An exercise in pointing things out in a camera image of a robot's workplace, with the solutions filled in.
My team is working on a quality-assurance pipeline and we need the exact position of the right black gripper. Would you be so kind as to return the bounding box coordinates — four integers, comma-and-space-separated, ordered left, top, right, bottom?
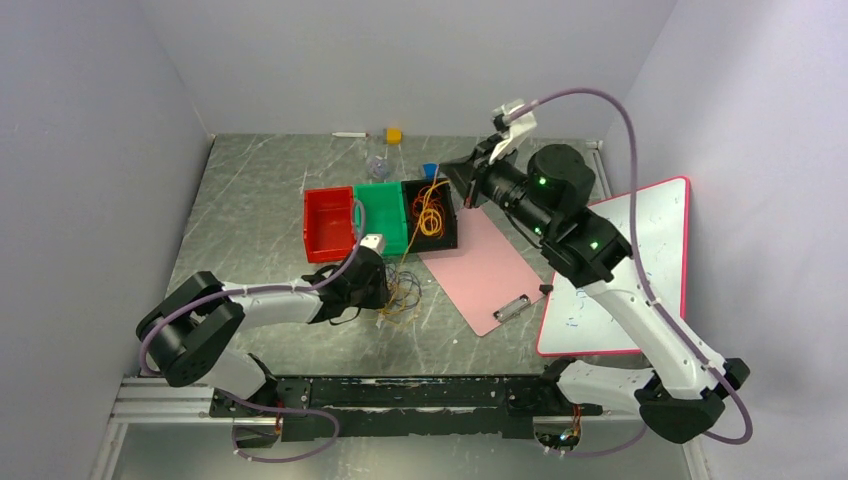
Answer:
440, 133, 556, 240

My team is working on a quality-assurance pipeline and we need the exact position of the purple cable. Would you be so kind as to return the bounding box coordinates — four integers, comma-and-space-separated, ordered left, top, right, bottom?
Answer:
384, 263, 425, 314

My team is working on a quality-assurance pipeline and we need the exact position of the red plastic bin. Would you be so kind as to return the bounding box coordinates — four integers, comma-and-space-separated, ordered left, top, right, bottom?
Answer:
302, 186, 355, 264

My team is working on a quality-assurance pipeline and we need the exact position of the green plastic bin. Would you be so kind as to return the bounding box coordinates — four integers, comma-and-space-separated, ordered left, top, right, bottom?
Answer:
353, 182, 409, 256

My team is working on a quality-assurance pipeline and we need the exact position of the black plastic bin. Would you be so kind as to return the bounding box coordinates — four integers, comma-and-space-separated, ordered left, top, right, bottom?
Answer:
401, 179, 458, 253

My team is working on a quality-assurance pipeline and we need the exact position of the orange cable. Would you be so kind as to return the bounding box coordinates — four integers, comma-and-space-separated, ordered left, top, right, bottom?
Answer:
410, 186, 449, 240

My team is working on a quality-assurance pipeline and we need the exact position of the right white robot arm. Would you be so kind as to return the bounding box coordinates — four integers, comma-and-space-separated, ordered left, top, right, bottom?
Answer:
439, 145, 750, 444

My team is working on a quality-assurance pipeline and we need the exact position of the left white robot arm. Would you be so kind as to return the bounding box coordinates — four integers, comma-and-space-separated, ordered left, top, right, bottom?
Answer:
136, 247, 390, 416

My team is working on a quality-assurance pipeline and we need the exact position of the pink clipboard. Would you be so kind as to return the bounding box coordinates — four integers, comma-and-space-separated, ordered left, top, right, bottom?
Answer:
419, 209, 543, 337

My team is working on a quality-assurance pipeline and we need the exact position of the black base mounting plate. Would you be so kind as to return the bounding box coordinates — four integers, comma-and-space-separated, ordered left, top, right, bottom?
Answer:
209, 374, 602, 442

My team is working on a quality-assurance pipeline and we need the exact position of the blue cube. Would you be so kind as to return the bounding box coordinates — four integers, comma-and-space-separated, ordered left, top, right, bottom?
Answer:
421, 163, 438, 180

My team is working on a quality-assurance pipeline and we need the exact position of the pink-framed whiteboard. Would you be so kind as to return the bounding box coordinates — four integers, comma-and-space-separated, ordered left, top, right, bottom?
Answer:
535, 175, 692, 359

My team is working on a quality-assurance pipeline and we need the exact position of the yellow cube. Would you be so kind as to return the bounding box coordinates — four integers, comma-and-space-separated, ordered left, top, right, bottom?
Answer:
384, 128, 403, 145

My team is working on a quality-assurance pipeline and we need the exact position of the white marker pen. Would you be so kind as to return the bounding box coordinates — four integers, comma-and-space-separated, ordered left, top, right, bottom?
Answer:
331, 131, 369, 139

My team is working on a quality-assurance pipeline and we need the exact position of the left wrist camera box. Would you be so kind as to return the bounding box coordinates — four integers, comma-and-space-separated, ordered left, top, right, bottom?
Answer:
358, 233, 387, 256

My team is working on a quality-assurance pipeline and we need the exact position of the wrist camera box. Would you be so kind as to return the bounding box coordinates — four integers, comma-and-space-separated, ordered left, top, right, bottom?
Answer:
489, 99, 539, 164
358, 233, 387, 256

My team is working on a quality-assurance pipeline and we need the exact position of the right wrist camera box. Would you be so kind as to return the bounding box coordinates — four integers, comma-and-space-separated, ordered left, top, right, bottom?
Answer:
489, 99, 539, 164

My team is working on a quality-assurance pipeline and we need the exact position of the aluminium rail frame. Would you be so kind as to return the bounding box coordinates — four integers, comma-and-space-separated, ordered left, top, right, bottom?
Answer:
89, 374, 713, 480

